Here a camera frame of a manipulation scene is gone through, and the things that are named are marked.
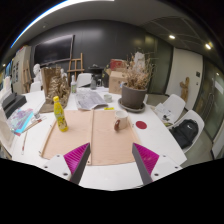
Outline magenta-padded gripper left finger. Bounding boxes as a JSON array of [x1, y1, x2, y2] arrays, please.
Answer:
[[42, 142, 92, 185]]

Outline brown cardboard box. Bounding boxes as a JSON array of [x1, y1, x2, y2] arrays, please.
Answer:
[[108, 69, 129, 96]]

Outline brown sculpture on wooden base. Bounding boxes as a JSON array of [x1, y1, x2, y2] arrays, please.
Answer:
[[39, 66, 71, 114]]

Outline grey plant saucer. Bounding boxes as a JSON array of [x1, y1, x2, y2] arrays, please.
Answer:
[[117, 97, 147, 114]]

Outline wooden mannequin figure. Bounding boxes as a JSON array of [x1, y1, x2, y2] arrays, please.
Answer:
[[179, 76, 191, 103]]

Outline grey printed newspaper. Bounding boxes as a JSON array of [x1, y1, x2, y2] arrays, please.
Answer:
[[74, 89, 109, 111]]

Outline stack of papers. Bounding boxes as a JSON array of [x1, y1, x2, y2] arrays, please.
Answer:
[[153, 102, 174, 126]]

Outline white plastic chair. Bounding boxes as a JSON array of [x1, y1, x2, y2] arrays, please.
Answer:
[[29, 81, 43, 94], [168, 109, 206, 154], [76, 72, 93, 89], [153, 93, 187, 125]]

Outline yellow drink bottle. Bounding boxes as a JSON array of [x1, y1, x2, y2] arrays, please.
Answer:
[[52, 95, 69, 133]]

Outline wooden easel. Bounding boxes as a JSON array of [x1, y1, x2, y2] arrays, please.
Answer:
[[67, 52, 85, 84]]

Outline dried plant in grey pot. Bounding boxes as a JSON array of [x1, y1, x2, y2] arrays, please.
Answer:
[[120, 53, 155, 110]]

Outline colourful book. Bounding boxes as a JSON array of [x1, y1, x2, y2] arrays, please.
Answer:
[[8, 107, 36, 135]]

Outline red box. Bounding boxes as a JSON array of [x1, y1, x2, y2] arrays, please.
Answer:
[[109, 58, 127, 72]]

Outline tan wooden board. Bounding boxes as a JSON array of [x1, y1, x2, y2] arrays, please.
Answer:
[[39, 109, 142, 167]]

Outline white plaster bust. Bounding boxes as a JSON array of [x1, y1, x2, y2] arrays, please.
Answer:
[[32, 63, 43, 84]]

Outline black wall screen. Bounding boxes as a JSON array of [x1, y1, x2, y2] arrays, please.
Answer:
[[33, 34, 75, 67]]

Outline white spray bottle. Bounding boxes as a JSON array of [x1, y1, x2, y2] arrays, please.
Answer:
[[70, 74, 78, 94]]

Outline white plaster statue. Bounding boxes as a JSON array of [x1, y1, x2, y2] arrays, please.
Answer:
[[133, 51, 147, 71]]

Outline black flat boxes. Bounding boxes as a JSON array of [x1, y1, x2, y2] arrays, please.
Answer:
[[1, 92, 28, 119]]

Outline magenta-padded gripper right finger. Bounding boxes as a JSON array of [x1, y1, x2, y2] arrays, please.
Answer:
[[131, 142, 183, 186]]

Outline black backpack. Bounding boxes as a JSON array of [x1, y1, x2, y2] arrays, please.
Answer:
[[169, 118, 200, 150]]

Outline wooden paint brush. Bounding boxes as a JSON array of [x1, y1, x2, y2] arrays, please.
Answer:
[[19, 118, 44, 134]]

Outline flat round red coaster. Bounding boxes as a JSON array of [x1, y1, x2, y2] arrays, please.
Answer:
[[135, 120, 148, 131]]

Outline white tape roll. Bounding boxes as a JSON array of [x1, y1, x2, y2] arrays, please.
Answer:
[[103, 93, 114, 104]]

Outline clear glass bottle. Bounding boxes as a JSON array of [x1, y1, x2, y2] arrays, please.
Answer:
[[89, 77, 98, 91]]

